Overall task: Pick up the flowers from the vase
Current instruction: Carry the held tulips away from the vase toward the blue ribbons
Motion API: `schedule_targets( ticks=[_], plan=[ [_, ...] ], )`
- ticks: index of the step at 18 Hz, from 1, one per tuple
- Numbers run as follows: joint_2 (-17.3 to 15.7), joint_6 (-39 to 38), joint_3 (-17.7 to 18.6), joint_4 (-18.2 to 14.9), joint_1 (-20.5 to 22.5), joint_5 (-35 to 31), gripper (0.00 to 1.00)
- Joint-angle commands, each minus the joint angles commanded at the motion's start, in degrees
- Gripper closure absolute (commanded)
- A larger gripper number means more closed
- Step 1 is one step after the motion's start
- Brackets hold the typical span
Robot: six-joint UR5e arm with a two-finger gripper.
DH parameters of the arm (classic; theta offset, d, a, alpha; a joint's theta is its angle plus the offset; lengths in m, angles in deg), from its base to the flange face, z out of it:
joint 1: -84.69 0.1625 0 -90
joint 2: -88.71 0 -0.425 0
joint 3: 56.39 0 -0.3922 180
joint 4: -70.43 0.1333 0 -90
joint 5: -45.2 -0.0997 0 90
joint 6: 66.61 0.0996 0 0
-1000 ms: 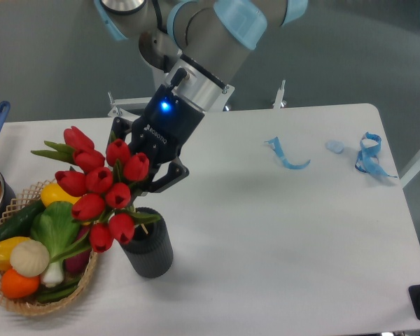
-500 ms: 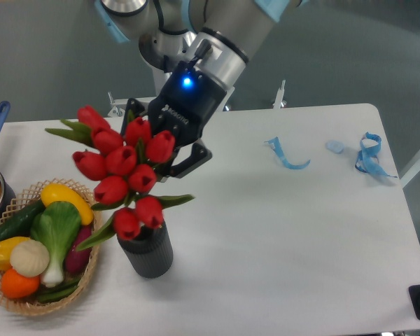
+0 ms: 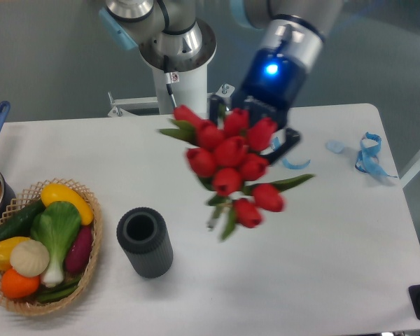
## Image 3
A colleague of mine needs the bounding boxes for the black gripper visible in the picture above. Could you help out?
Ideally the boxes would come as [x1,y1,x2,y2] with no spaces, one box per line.
[209,49,307,165]

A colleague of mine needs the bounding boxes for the red tulip bouquet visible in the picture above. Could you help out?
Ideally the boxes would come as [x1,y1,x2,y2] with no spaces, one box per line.
[159,105,313,241]

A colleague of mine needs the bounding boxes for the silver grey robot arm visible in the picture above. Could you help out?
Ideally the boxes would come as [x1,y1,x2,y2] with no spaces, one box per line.
[99,1,343,164]

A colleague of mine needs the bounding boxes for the dark grey ribbed vase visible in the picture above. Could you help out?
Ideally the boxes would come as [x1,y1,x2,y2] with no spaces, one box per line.
[116,207,174,279]

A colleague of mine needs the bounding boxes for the curved blue tape strip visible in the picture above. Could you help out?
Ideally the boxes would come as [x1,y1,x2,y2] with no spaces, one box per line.
[270,136,311,170]

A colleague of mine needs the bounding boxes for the tangled blue tape strip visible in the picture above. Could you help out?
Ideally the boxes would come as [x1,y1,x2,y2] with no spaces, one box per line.
[355,132,397,179]

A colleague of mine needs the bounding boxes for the yellow squash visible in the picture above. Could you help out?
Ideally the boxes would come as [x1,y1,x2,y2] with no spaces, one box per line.
[41,183,94,225]

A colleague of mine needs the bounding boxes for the green bok choy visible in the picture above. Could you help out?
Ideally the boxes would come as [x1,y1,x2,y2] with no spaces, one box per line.
[30,201,81,288]

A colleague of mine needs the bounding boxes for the purple sweet potato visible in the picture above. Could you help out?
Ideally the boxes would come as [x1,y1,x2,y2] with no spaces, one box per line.
[64,226,93,274]

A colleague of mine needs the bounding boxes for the green pea pods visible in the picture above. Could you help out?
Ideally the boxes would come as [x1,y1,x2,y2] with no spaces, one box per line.
[36,276,81,304]

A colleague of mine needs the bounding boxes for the green cucumber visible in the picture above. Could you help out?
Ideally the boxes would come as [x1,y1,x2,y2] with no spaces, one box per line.
[0,199,45,242]

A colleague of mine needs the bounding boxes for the white steamed bun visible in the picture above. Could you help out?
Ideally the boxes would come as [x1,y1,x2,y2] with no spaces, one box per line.
[10,239,50,277]

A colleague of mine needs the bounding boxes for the yellow bell pepper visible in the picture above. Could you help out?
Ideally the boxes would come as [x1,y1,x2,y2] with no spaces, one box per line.
[0,237,30,272]

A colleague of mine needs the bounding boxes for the woven wicker basket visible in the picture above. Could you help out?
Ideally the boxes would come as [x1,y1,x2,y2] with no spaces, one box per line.
[0,178,103,316]

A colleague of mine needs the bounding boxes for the orange fruit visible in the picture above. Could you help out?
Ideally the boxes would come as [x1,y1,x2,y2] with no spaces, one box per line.
[1,269,40,299]

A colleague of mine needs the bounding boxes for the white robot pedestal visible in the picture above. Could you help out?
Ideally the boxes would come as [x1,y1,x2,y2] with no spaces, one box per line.
[139,19,217,114]

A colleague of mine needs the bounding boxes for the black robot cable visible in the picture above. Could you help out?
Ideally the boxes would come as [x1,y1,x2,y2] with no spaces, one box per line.
[162,55,181,109]

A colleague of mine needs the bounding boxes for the white metal base frame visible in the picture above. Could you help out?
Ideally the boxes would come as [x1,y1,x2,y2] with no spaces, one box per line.
[107,83,235,118]

